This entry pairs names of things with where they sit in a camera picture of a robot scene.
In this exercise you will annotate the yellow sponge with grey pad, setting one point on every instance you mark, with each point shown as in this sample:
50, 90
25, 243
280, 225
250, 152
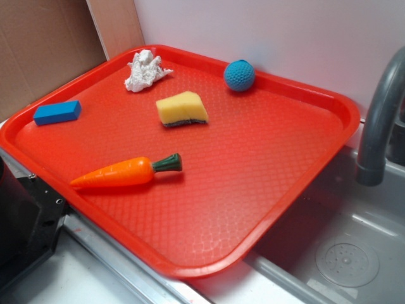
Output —
182, 109

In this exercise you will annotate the brown cardboard panel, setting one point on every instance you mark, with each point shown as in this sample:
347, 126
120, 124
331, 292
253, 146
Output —
44, 44

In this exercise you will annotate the grey toy sink basin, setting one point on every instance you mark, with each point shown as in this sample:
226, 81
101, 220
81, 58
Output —
340, 242

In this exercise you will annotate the orange toy carrot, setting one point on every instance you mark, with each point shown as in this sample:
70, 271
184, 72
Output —
135, 171

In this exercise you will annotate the grey toy faucet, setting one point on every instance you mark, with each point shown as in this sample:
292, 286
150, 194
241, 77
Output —
382, 138

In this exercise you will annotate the crumpled white paper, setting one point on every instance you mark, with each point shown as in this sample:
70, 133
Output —
145, 70

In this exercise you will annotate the blue rectangular block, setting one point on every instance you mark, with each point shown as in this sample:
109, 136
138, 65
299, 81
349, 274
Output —
56, 113

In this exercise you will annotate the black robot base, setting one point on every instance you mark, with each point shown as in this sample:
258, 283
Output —
32, 214

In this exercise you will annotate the red plastic tray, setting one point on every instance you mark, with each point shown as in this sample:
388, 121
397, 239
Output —
241, 170

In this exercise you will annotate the blue textured ball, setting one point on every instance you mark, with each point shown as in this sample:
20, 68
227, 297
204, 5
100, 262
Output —
239, 76

